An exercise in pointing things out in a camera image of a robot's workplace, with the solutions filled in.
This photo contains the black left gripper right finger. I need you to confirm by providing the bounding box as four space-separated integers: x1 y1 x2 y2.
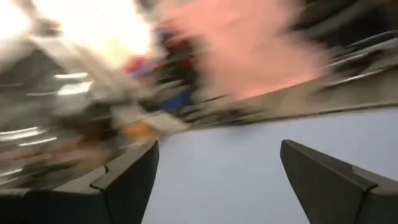
279 139 398 224

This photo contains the large pink object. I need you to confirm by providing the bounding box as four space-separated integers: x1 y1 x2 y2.
158 0 330 100

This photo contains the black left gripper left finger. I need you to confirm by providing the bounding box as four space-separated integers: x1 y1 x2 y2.
0 140 160 224

